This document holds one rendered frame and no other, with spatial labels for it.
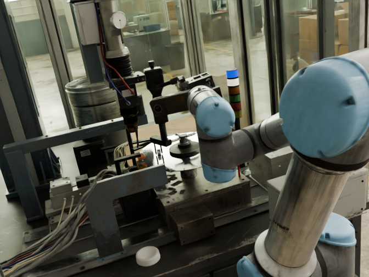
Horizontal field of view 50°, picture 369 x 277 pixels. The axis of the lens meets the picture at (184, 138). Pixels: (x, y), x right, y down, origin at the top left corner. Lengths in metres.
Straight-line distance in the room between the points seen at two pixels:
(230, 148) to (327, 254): 0.28
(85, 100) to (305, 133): 1.48
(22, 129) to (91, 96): 0.35
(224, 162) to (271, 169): 0.54
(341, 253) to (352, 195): 0.43
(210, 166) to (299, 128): 0.36
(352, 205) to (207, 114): 0.67
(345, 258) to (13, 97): 1.36
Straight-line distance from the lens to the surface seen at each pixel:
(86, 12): 1.25
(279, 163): 1.37
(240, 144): 0.86
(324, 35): 1.27
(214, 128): 0.79
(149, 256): 1.19
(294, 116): 0.53
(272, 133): 0.84
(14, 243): 1.50
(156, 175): 1.16
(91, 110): 1.91
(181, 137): 1.33
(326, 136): 0.50
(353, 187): 1.27
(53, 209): 1.49
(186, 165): 1.24
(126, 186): 1.15
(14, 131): 1.74
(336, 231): 0.86
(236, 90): 1.52
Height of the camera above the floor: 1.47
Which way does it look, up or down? 21 degrees down
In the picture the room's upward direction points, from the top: 9 degrees counter-clockwise
